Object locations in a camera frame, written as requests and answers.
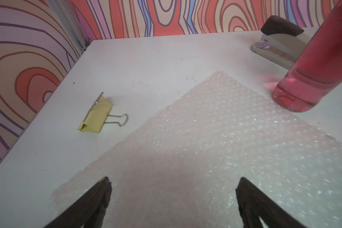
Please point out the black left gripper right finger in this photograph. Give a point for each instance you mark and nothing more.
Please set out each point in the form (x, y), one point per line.
(255, 206)

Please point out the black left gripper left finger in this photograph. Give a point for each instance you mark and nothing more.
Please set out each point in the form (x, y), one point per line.
(89, 210)

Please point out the clear bubble wrap sheet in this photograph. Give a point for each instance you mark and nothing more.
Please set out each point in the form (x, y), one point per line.
(182, 167)

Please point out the yellow binder clip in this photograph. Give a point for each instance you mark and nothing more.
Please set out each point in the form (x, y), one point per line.
(97, 116)

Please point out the pink bottle near stapler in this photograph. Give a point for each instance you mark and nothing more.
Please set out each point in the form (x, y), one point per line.
(317, 71)

